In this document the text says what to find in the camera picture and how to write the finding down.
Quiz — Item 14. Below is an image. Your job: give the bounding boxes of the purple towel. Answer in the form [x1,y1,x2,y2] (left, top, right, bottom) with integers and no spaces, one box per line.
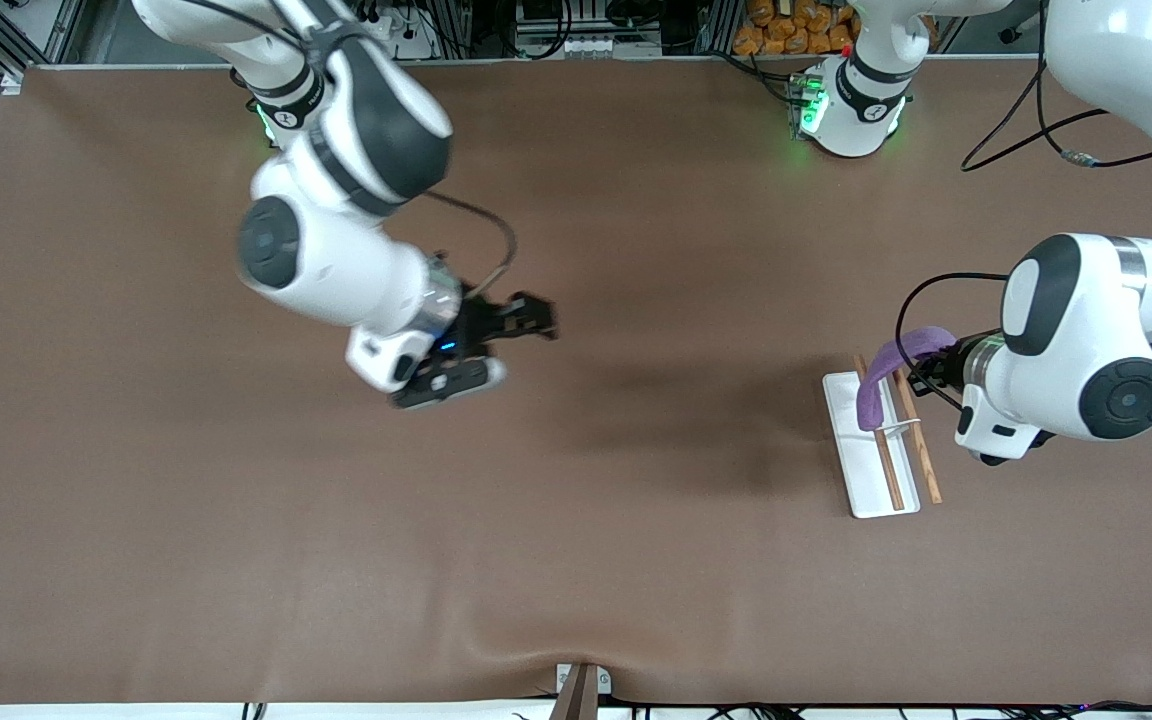
[855,325,960,434]

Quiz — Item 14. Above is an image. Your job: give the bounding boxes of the white rack base tray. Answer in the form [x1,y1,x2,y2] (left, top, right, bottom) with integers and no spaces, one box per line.
[822,369,922,520]

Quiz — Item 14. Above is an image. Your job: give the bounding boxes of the long white socket strip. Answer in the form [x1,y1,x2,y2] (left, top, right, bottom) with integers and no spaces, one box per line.
[515,34,664,60]

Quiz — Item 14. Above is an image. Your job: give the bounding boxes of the white power strip with plugs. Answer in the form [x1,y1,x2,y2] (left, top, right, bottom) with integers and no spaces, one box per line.
[351,0,439,62]

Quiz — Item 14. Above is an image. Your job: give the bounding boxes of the orange snack bags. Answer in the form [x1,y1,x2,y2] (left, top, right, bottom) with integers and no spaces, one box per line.
[732,0,863,58]

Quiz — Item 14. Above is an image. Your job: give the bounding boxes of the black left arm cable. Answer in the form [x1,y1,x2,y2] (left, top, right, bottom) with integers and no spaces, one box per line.
[895,0,1152,412]

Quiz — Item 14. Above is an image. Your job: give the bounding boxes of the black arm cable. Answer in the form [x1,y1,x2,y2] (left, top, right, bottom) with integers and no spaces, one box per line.
[424,189,520,302]
[895,0,1152,412]

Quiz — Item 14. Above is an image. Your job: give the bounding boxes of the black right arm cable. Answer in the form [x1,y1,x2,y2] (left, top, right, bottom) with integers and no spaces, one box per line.
[424,189,520,302]

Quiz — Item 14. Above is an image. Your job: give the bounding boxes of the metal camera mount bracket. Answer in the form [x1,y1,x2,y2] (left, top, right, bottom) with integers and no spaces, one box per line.
[547,662,614,720]

